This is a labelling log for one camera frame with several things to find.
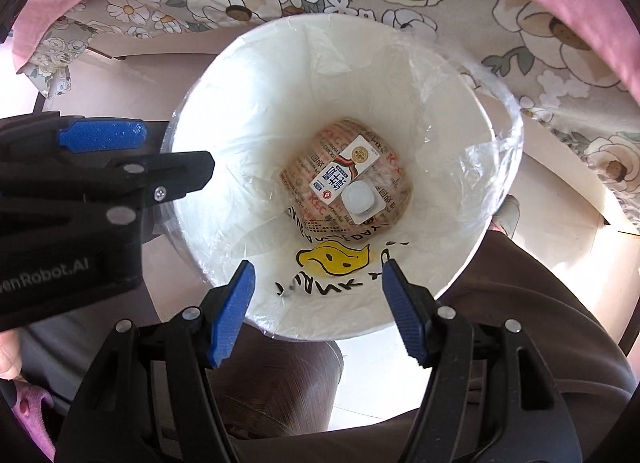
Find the person's left leg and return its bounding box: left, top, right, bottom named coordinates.
left=210, top=338, right=346, bottom=463

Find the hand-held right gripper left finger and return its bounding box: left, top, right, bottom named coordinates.
left=54, top=259, right=257, bottom=463

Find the person's right leg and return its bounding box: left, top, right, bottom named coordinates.
left=345, top=230, right=636, bottom=463

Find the brown printed paper bag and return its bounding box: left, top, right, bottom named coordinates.
left=279, top=118, right=415, bottom=246

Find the white shoe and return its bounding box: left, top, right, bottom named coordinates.
left=492, top=194, right=521, bottom=239

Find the smiley print plastic bin liner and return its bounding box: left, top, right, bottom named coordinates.
left=160, top=13, right=526, bottom=340

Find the grey garment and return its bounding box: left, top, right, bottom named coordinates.
left=20, top=313, right=166, bottom=416

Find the person's left hand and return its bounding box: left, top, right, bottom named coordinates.
left=0, top=330, right=22, bottom=380

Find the white trash bin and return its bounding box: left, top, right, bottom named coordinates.
left=162, top=13, right=525, bottom=343

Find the white round plastic lid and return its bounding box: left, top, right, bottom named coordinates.
left=342, top=182, right=383, bottom=225

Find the pink fuzzy cloth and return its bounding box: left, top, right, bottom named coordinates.
left=10, top=383, right=57, bottom=462

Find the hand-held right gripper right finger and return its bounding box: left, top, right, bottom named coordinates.
left=381, top=259, right=586, bottom=463

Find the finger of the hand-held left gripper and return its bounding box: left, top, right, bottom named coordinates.
left=0, top=113, right=171, bottom=160
left=0, top=150, right=217, bottom=244

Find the person's leg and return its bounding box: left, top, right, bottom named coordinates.
left=210, top=338, right=346, bottom=463
left=345, top=230, right=636, bottom=463

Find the white milk carton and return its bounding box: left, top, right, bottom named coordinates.
left=311, top=134, right=380, bottom=206

